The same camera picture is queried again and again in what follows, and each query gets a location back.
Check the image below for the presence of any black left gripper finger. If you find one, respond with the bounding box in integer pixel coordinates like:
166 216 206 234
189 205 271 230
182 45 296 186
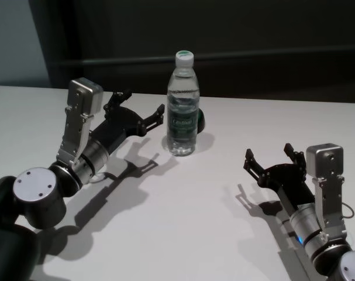
137 104 166 137
104 90 133 114

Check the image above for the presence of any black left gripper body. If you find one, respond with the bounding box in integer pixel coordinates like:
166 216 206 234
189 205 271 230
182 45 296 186
90 105 144 153

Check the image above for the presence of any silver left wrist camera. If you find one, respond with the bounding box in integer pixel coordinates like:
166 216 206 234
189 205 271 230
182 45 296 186
57 77 104 171

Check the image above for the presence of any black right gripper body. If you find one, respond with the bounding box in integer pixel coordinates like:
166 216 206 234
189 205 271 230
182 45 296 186
261 163 316 214

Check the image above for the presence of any thin grey horizontal rail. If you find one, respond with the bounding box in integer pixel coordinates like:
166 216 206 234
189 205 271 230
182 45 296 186
50 55 355 67

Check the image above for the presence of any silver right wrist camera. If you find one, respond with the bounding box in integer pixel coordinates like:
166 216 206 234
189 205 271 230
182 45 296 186
305 143 347 235

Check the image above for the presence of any dark wide vertical post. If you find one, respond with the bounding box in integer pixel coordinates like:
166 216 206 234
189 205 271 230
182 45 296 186
50 0 86 90

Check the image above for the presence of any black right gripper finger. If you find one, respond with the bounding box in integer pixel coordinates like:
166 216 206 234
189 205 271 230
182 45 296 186
283 143 308 174
243 148 269 186

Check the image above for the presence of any green black push button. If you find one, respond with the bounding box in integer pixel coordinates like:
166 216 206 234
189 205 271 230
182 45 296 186
197 108 208 135

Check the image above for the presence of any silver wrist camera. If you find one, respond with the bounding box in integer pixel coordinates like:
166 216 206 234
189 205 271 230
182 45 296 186
305 143 347 235
57 77 104 171

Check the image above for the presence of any black camera cable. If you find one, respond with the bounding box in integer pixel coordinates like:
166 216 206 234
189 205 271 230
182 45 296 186
90 172 114 184
342 201 355 220

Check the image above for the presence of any clear water bottle green label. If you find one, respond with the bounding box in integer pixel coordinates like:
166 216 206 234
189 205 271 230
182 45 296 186
167 50 201 157

